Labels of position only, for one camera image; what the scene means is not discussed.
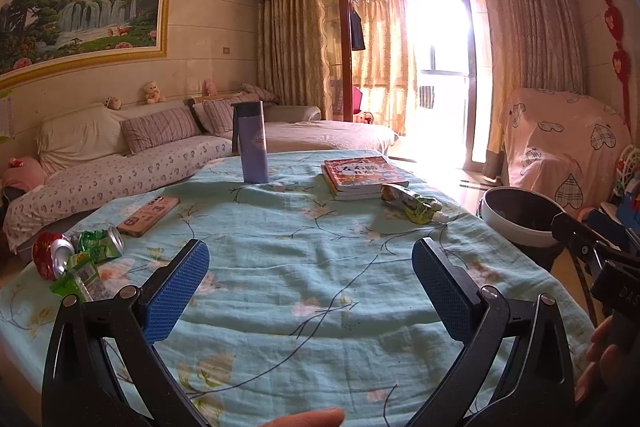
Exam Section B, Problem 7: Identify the green snack pouch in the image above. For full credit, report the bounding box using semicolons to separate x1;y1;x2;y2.
381;183;444;225

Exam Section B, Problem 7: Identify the person's left hand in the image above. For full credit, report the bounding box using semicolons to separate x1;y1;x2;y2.
249;408;346;427

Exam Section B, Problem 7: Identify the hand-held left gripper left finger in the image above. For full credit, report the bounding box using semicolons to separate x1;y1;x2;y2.
41;238;211;427

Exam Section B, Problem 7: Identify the white wire toy basket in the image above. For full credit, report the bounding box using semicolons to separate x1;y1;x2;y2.
607;142;640;219

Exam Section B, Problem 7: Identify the sheer yellow curtain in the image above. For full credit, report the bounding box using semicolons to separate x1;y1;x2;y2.
346;0;419;138

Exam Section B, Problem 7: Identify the purple insulated bottle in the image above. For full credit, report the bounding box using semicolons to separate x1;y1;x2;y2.
231;101;270;184

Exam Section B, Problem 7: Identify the red hanging wall decoration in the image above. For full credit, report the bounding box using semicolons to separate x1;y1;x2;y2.
580;0;634;118

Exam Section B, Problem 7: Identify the sofa with patterned cover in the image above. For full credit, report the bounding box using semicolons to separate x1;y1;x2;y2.
0;99;401;254

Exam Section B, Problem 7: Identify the framed landscape painting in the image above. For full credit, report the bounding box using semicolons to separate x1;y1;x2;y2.
0;0;173;90

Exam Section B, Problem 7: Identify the large pink plush toy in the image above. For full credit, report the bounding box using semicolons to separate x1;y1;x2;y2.
1;157;49;194

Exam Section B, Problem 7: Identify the brown patterned curtain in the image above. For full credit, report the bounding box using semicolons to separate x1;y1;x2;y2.
257;0;327;108
476;0;587;181

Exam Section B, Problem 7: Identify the orange cover children's book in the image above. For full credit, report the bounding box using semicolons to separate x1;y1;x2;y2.
322;158;410;194
321;167;388;200

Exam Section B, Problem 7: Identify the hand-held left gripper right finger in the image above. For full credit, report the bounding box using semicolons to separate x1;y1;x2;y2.
411;236;577;427

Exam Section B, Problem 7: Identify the pink heart print cover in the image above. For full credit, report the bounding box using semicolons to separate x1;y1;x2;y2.
500;88;634;214

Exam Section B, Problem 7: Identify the dark hanging garment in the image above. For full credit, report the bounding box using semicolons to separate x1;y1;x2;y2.
349;9;365;50

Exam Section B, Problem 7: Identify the black white-rimmed trash bin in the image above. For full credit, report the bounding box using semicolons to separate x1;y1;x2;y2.
477;187;574;271

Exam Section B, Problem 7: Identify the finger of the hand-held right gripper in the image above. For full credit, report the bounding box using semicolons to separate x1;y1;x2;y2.
550;212;608;260
585;208;632;254

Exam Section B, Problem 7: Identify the green snack packet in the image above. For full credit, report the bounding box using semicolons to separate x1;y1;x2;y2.
50;252;109;304

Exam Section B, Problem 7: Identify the crushed green can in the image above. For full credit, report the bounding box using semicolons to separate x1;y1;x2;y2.
75;226;125;264

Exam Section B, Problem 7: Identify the white sofa back cushion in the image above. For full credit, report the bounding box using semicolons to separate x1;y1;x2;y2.
37;103;190;174

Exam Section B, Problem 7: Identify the wooden sliding door frame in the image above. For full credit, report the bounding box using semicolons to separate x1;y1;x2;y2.
320;0;487;171

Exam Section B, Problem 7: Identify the crushed red can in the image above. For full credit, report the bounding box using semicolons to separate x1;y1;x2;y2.
32;232;77;282

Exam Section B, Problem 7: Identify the grey sofa armrest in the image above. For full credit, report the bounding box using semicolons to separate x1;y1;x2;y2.
262;105;322;124

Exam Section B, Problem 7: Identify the person's right hand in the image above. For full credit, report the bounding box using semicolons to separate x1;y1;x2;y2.
575;314;640;409

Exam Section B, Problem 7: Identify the striped pillow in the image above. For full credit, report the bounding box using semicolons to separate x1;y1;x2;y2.
202;94;261;136
240;83;281;104
120;107;202;156

